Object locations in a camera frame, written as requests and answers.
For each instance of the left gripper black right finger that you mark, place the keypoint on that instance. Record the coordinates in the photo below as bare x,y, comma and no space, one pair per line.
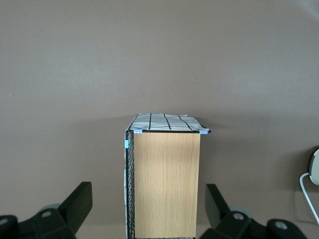
216,206

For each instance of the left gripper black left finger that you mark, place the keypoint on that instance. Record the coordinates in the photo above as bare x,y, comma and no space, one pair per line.
74,206

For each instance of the white two-slot toaster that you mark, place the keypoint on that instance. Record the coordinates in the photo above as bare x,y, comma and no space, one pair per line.
316,171

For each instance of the light wooden shelf box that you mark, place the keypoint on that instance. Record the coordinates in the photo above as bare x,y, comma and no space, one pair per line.
167,186

